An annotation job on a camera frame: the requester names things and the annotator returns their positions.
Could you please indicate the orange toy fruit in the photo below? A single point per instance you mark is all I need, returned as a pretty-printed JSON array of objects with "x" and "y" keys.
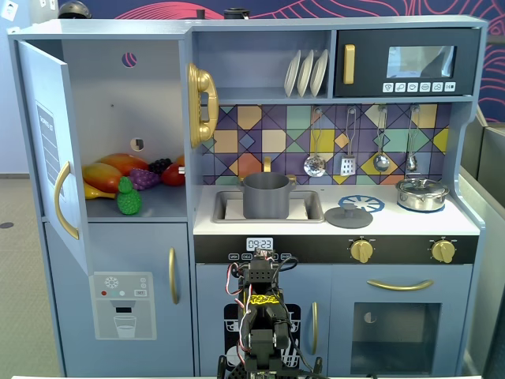
[{"x": 180, "y": 160}]

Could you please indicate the metal ladle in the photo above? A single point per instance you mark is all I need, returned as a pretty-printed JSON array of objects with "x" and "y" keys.
[{"x": 381, "y": 162}]

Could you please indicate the gold toy faucet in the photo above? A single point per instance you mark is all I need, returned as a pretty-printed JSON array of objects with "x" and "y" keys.
[{"x": 267, "y": 163}]

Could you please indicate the green toy pineapple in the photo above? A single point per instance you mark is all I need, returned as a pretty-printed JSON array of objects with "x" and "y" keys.
[{"x": 129, "y": 201}]

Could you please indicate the freezer door with dispenser print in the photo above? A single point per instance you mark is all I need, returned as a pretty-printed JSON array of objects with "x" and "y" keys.
[{"x": 130, "y": 252}]

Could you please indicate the white wall socket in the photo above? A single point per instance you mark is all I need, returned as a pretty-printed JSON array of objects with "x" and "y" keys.
[
  {"x": 8, "y": 8},
  {"x": 48, "y": 4}
]

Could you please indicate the steel cooking pot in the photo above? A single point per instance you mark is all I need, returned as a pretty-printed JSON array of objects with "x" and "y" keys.
[{"x": 420, "y": 202}]

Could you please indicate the gold toy telephone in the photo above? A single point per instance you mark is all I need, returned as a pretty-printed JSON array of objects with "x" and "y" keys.
[{"x": 203, "y": 83}]

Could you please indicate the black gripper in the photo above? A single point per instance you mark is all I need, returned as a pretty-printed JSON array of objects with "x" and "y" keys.
[{"x": 262, "y": 261}]

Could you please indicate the blue-gray toy kitchen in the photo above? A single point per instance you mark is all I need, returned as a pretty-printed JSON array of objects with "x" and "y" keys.
[{"x": 394, "y": 227}]

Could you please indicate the black floor disc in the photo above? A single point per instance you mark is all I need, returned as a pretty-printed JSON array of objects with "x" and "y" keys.
[{"x": 6, "y": 225}]

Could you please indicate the purple toy grapes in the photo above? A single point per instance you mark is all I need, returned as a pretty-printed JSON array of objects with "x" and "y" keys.
[{"x": 145, "y": 177}]

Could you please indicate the dark toy grapes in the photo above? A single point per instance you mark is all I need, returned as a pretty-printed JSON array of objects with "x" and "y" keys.
[{"x": 159, "y": 165}]

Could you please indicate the metal slotted spatula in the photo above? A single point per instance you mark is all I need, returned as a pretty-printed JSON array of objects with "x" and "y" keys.
[{"x": 347, "y": 166}]

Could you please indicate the orange-red toy mango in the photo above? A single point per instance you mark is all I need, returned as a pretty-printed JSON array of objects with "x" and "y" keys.
[{"x": 126, "y": 162}]

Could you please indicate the dark helmet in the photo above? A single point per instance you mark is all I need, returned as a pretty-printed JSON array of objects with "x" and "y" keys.
[{"x": 75, "y": 8}]

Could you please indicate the gray pot lid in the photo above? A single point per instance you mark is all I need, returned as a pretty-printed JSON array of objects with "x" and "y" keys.
[{"x": 347, "y": 219}]

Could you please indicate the red toy tomato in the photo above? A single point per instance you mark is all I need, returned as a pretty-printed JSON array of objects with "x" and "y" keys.
[{"x": 171, "y": 177}]

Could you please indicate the gold stove knob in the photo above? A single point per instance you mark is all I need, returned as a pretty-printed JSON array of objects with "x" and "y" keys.
[
  {"x": 362, "y": 251},
  {"x": 442, "y": 251}
]

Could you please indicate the black round object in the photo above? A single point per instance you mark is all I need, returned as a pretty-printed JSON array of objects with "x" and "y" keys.
[{"x": 236, "y": 13}]

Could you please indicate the fridge door with shopping list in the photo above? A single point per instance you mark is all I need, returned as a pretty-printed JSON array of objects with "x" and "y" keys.
[{"x": 43, "y": 79}]

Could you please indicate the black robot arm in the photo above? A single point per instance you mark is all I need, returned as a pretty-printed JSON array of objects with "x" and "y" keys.
[{"x": 262, "y": 343}]

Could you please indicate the gray toy sink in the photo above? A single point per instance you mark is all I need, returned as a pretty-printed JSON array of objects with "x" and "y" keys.
[{"x": 221, "y": 205}]

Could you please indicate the yellow toy banana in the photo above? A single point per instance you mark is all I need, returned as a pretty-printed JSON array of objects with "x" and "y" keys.
[{"x": 94, "y": 192}]

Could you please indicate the white toy plate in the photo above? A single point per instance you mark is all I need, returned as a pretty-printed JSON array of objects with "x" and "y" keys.
[
  {"x": 319, "y": 75},
  {"x": 292, "y": 75},
  {"x": 305, "y": 75}
]

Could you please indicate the oven door with window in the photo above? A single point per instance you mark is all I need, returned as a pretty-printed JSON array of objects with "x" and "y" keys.
[{"x": 343, "y": 292}]

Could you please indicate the metal skimmer spoon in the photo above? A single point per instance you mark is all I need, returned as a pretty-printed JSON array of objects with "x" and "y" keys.
[{"x": 314, "y": 166}]

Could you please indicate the steel pot lid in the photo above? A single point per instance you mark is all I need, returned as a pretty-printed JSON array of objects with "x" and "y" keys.
[{"x": 422, "y": 185}]

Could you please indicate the small black cylinder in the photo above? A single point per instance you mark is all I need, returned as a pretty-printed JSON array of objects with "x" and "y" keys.
[{"x": 201, "y": 14}]

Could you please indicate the yellow-red toy mango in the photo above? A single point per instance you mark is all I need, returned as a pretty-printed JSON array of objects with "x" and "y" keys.
[{"x": 102, "y": 175}]

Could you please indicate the dishwasher door with black print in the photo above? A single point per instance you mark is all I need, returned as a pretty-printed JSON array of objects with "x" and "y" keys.
[{"x": 213, "y": 284}]

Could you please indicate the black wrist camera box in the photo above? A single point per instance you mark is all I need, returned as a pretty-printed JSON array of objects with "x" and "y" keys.
[{"x": 263, "y": 254}]

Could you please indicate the gray toy pot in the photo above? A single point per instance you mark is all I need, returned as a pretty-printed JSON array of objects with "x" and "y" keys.
[{"x": 266, "y": 197}]

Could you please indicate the black microwave door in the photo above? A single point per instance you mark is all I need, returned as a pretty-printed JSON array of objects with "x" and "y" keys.
[{"x": 367, "y": 71}]

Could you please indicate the robot controller board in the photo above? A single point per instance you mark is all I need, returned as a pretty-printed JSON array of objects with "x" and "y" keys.
[{"x": 263, "y": 375}]

